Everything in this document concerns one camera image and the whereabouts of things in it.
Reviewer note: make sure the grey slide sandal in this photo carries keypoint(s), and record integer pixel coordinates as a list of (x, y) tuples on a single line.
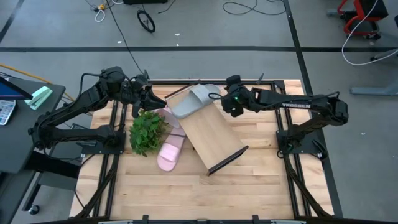
[(192, 102)]

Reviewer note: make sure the black table clamp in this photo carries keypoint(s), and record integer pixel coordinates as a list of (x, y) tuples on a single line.
[(255, 217), (145, 217)]

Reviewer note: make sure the yellow plug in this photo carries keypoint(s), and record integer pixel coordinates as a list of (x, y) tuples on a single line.
[(101, 6)]

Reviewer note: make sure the black floor tape strip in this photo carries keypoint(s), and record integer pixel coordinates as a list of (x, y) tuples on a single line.
[(12, 17), (293, 31), (217, 48)]

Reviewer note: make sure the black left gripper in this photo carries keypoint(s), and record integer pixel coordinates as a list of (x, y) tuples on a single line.
[(138, 93)]

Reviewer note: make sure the wooden shelf with black frame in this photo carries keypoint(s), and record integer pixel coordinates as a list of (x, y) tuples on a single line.
[(214, 137)]

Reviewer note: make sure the black aluminium table frame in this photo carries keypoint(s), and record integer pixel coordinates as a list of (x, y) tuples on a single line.
[(174, 82)]

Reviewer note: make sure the grey desk foot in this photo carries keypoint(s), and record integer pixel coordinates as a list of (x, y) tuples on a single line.
[(373, 91)]

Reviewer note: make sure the monitor with blue screen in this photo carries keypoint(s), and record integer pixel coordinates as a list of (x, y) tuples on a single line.
[(9, 91)]

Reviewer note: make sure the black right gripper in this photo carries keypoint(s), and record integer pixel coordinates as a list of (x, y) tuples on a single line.
[(237, 101)]

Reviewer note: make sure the white calculator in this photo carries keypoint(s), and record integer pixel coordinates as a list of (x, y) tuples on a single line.
[(7, 112)]

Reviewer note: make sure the red and black cart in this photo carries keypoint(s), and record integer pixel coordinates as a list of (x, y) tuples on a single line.
[(373, 7)]

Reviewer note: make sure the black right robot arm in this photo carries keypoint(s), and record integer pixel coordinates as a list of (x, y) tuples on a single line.
[(295, 104)]

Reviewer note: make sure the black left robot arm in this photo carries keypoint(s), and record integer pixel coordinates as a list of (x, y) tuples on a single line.
[(68, 105)]

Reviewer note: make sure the mint green stapler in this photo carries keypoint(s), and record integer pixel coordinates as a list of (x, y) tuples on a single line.
[(38, 97)]

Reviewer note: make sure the pink slide sandal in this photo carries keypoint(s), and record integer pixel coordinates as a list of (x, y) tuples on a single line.
[(168, 116), (168, 158)]

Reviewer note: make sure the black power adapter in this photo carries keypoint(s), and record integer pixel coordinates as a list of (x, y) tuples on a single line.
[(77, 126)]

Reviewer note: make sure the black floor box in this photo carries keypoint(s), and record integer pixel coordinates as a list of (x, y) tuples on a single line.
[(143, 1)]

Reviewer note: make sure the black side desk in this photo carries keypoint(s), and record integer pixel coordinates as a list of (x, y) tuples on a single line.
[(15, 146)]

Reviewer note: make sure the artificial green leafy plant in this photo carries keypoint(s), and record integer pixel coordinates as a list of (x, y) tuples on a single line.
[(146, 133)]

